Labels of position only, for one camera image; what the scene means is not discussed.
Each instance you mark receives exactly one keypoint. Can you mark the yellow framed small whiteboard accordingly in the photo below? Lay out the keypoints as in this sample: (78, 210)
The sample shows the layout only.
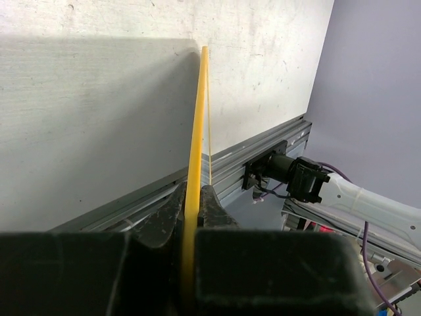
(201, 134)

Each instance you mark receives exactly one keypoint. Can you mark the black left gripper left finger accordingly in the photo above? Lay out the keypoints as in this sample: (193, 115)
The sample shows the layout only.
(153, 263)

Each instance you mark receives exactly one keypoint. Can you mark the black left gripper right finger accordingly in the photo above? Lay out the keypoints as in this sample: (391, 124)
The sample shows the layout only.
(211, 213)

